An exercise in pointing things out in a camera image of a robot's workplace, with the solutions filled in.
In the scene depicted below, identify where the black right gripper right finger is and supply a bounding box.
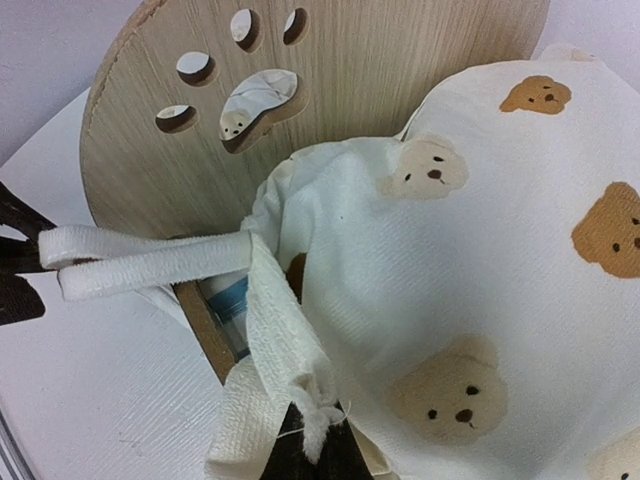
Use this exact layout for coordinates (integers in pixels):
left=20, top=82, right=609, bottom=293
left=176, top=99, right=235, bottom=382
left=317, top=403, right=373, bottom=480

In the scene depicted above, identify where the small bear print pillow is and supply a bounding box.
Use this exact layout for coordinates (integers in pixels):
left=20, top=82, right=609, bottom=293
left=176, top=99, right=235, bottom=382
left=220, top=69, right=298, bottom=140

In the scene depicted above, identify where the wooden pet bed frame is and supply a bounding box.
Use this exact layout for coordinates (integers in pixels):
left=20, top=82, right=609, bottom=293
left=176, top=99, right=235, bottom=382
left=78, top=0, right=551, bottom=386

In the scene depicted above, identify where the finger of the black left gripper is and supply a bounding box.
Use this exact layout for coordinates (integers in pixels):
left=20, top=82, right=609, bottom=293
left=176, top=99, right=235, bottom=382
left=1, top=184, right=55, bottom=274
left=0, top=274, right=46, bottom=326

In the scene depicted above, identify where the bear print cushion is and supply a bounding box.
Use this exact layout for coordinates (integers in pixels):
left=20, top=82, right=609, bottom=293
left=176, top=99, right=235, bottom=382
left=39, top=47, right=639, bottom=479

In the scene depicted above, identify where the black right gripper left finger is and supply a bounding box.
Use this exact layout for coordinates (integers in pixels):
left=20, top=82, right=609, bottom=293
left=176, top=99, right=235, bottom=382
left=260, top=403, right=317, bottom=480

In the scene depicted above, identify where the blue white striped mattress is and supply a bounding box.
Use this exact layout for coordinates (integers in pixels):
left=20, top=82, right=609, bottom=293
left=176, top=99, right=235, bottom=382
left=199, top=271, right=250, bottom=361

